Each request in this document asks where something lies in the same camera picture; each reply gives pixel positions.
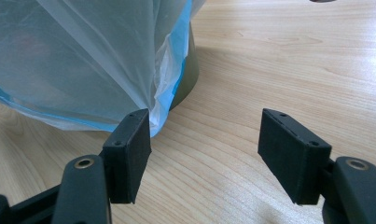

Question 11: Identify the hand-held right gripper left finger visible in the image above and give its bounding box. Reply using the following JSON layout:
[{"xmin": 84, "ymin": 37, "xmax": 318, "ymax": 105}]
[{"xmin": 101, "ymin": 107, "xmax": 152, "ymax": 204}]

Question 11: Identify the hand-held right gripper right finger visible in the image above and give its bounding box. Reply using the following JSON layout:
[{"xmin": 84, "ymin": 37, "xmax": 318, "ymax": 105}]
[{"xmin": 258, "ymin": 107, "xmax": 333, "ymax": 205}]

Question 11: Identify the white trash bag blue band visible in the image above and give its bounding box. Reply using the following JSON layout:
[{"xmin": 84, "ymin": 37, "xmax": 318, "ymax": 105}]
[{"xmin": 0, "ymin": 0, "xmax": 207, "ymax": 138}]

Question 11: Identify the green plastic bin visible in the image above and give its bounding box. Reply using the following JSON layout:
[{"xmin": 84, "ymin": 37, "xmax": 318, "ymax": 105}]
[{"xmin": 170, "ymin": 22, "xmax": 201, "ymax": 111}]

